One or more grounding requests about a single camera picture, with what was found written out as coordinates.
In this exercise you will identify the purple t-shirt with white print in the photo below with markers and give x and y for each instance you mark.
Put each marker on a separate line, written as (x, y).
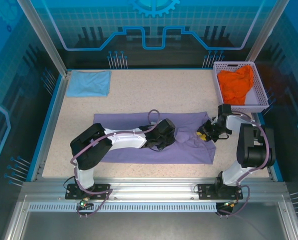
(183, 122)

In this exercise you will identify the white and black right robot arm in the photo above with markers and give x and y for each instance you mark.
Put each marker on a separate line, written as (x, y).
(251, 147)

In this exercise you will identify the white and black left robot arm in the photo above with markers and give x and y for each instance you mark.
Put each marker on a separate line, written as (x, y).
(89, 147)

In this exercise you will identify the lavender plastic basket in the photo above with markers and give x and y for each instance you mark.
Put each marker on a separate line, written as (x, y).
(252, 100)

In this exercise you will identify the crumpled orange t-shirt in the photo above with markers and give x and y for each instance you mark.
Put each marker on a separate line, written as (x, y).
(234, 85)

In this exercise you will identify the folded light blue t-shirt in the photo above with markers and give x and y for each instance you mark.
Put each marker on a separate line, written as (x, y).
(89, 83)

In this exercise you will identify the aluminium table rail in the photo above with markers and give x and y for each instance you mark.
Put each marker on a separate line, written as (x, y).
(151, 187)

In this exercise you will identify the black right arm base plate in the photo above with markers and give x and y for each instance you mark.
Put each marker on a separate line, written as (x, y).
(206, 192)

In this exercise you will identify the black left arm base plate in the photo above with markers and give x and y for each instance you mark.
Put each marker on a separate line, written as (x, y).
(101, 192)

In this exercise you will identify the aluminium frame post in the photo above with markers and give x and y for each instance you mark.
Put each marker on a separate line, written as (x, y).
(266, 30)
(46, 40)

